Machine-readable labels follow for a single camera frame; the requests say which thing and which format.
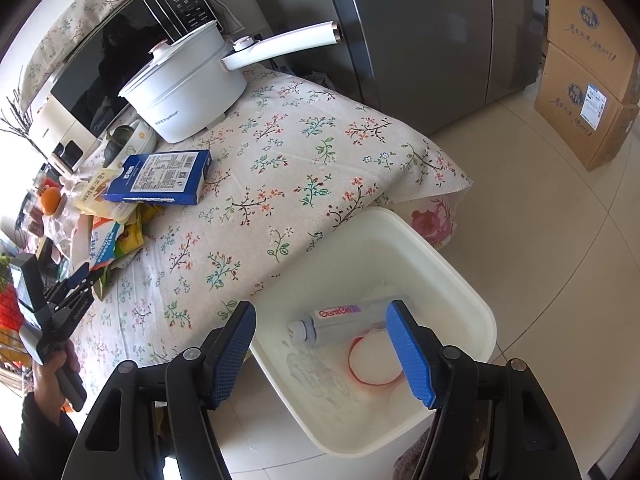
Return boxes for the green pumpkin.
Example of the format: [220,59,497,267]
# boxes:
[103,125,134,168]

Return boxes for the person's left hand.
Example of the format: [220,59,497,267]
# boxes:
[32,340,80,426]

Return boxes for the blue cardboard box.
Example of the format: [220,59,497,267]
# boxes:
[103,150,212,206]

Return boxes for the floral tablecloth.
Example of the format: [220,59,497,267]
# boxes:
[73,65,472,380]

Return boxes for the yellow bread snack bag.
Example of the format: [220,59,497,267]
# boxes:
[74,167,141,224]

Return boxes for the large orange on jar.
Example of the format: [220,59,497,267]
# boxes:
[40,186,62,216]

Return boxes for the white electric cooking pot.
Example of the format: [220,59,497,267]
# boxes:
[118,21,341,144]

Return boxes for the grey refrigerator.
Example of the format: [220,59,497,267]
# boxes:
[234,0,549,137]

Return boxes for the dry twigs in vase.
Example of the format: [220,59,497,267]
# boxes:
[1,81,47,160]

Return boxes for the white round lid red rim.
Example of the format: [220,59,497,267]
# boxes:
[348,332,402,386]

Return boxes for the yellow wrapper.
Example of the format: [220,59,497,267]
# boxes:
[115,204,163,259]

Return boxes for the white plastic trash bin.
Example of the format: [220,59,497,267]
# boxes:
[250,208,497,458]

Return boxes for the black microwave oven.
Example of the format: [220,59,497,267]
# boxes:
[51,0,221,136]

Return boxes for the lower cardboard box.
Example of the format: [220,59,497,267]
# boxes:
[535,44,639,171]

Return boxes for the cream air fryer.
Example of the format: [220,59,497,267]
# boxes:
[29,94,100,177]

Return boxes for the white tube with red label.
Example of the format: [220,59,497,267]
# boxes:
[288,296,414,347]

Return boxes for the upper cardboard box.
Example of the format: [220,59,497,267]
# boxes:
[548,0,639,104]

